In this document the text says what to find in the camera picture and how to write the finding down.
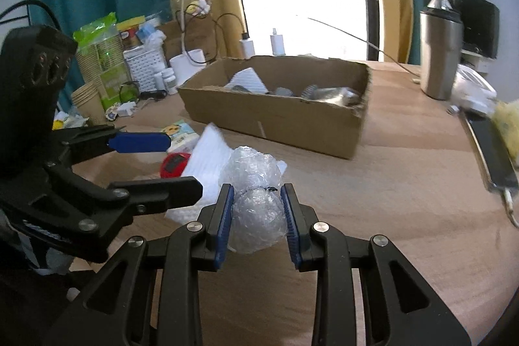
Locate steel tumbler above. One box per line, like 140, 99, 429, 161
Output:
419, 7, 464, 101

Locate white foam sheet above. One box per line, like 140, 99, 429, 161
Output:
164, 123, 287, 225

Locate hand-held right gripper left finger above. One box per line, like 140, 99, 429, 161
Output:
44, 183, 236, 346

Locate grey cloth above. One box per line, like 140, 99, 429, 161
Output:
16, 233, 82, 279

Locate red round gadget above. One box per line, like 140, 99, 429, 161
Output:
160, 152, 191, 180

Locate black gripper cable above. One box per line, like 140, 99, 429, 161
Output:
0, 0, 61, 31

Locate small trinket bag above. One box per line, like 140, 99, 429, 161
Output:
187, 0, 212, 17

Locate printed tissue pack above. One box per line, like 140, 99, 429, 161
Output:
166, 120, 199, 152

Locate cotton swab bag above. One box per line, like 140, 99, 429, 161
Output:
314, 87, 361, 106

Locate cream cable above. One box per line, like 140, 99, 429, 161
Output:
503, 188, 519, 229

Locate clear plastic container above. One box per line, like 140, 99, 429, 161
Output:
452, 64, 498, 108

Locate black monitor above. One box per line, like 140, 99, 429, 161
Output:
453, 0, 500, 59

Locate clear bubble wrap bundle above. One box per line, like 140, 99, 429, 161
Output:
221, 145, 288, 254

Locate looped black cable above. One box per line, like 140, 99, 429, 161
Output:
178, 3, 249, 65

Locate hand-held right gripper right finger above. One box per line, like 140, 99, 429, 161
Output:
280, 183, 473, 346

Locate yellow lid can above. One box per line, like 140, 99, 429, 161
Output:
117, 17, 146, 49

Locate green paper cup pack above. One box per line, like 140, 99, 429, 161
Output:
73, 11, 127, 112

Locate white perforated basket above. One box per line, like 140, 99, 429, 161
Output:
123, 46, 168, 88

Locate blue and white packets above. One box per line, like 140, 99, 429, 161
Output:
138, 24, 165, 47

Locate long black cable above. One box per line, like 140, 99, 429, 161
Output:
308, 17, 421, 81

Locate brown cardboard box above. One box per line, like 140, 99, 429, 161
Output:
177, 55, 371, 160

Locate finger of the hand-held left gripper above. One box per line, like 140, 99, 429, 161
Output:
44, 161, 203, 263
61, 124, 172, 166

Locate brown paper cup stack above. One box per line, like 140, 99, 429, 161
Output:
71, 82, 102, 126

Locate yellow tissue bag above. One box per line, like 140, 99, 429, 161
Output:
490, 100, 519, 168

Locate green tinted glasses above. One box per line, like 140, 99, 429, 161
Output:
119, 82, 141, 104

